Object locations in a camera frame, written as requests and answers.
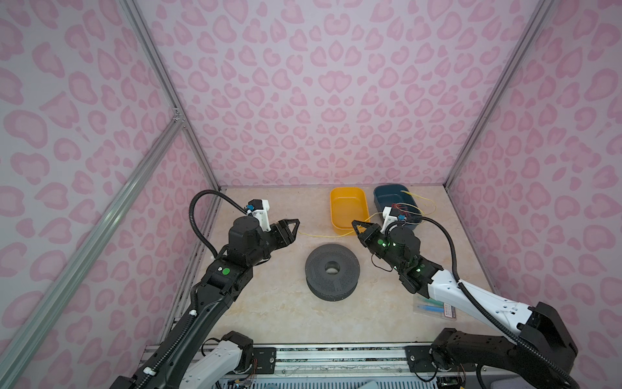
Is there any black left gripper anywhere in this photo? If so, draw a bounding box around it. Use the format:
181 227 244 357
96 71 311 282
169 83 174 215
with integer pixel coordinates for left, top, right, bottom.
247 216 299 269

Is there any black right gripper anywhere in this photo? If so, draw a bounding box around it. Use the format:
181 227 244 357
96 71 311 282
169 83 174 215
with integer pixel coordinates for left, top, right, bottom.
350 219 408 273

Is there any yellow plastic tray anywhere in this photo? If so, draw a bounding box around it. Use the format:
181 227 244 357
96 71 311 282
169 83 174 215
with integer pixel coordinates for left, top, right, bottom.
330 187 369 235

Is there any dark grey cable spool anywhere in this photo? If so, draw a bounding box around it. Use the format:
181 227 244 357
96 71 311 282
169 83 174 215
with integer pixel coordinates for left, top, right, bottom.
305 244 361 301

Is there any yellow thin cable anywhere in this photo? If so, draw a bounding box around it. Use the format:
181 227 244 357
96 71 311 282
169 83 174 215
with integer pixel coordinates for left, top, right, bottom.
297 190 437 239

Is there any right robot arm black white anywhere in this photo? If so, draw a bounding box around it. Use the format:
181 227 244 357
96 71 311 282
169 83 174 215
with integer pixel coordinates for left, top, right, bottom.
351 220 579 388

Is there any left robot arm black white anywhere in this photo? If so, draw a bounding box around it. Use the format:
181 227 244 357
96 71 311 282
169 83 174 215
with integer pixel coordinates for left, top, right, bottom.
111 216 300 388

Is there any teal plastic tray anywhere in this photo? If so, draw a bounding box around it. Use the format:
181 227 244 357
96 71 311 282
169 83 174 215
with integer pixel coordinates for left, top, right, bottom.
374 184 421 230

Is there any pack of coloured markers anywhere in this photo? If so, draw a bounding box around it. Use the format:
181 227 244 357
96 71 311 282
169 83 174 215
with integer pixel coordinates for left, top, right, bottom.
414 296 457 320

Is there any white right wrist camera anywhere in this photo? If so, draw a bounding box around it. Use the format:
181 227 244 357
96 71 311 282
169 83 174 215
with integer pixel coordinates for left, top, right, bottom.
381 207 406 233

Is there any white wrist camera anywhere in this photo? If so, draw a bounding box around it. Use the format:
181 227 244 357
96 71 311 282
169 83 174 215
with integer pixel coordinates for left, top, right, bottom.
246 199 271 232
381 207 406 233

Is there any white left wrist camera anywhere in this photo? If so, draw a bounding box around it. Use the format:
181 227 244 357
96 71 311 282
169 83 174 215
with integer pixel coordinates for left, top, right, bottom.
246 199 271 232

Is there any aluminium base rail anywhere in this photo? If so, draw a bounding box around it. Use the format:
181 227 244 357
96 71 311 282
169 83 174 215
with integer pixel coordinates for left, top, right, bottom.
130 339 555 389

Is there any aluminium corner frame post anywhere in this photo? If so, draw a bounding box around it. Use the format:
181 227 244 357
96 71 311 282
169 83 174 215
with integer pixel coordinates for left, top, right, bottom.
118 0 221 190

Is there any right aluminium corner post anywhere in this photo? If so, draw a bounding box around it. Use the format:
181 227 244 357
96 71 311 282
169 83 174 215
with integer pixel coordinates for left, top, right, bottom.
443 0 558 192

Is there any diagonal aluminium frame bar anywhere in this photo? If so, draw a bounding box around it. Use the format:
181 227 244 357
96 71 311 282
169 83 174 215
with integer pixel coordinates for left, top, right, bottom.
1 115 186 388

